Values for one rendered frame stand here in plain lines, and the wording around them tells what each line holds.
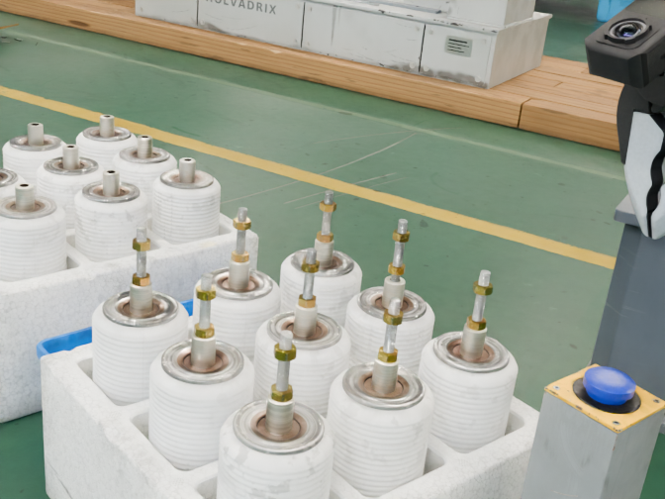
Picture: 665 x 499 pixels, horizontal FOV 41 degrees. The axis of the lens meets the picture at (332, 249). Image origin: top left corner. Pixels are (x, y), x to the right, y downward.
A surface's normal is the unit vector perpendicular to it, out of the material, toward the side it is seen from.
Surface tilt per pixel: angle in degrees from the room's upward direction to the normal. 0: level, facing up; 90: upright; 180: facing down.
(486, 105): 90
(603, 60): 119
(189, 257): 90
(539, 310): 0
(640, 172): 90
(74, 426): 90
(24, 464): 0
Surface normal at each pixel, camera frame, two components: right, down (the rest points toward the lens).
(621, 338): -0.49, 0.30
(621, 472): 0.63, 0.36
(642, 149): -0.77, 0.19
